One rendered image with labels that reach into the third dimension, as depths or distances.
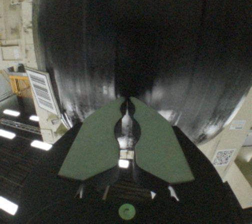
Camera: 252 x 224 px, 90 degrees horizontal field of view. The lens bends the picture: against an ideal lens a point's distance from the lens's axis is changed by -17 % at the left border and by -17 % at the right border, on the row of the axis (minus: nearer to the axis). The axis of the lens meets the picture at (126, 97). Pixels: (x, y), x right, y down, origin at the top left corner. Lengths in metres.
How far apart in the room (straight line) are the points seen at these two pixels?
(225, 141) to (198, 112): 0.36
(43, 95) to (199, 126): 0.18
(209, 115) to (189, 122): 0.02
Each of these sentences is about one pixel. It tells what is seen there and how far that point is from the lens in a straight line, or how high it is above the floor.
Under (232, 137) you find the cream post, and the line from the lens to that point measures 0.52.
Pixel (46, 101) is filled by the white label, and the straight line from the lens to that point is 0.19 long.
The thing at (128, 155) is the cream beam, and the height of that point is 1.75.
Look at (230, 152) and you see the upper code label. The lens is 0.57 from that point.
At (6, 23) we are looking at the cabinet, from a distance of 4.75.
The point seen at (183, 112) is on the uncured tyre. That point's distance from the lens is 0.16.
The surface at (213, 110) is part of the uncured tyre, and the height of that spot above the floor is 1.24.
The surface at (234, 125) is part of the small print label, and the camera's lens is 0.50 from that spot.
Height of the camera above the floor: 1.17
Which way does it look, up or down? 24 degrees up
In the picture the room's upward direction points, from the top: 177 degrees counter-clockwise
